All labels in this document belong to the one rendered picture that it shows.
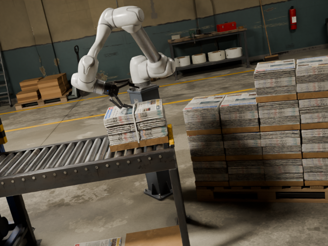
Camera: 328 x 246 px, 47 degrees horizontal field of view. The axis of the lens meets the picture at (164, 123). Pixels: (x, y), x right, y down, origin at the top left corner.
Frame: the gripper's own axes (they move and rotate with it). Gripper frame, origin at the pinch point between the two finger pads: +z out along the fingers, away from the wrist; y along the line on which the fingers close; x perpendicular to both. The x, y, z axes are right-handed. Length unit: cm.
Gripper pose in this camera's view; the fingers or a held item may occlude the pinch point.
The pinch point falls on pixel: (134, 97)
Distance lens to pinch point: 242.4
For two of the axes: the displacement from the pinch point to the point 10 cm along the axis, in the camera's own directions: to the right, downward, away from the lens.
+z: 9.6, 2.8, 1.0
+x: 0.2, 2.9, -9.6
